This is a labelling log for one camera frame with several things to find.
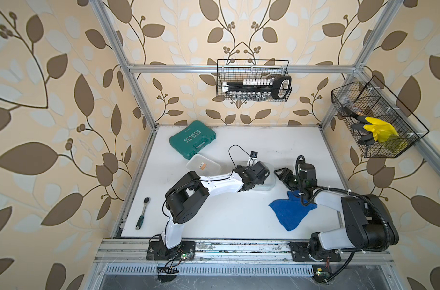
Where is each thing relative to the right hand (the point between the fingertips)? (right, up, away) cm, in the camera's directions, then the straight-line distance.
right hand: (276, 174), depth 93 cm
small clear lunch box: (-38, +4, 0) cm, 38 cm away
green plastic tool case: (-48, +19, +15) cm, 53 cm away
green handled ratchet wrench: (-66, -20, -11) cm, 70 cm away
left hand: (-13, +3, -3) cm, 14 cm away
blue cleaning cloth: (+4, -17, -9) cm, 19 cm away
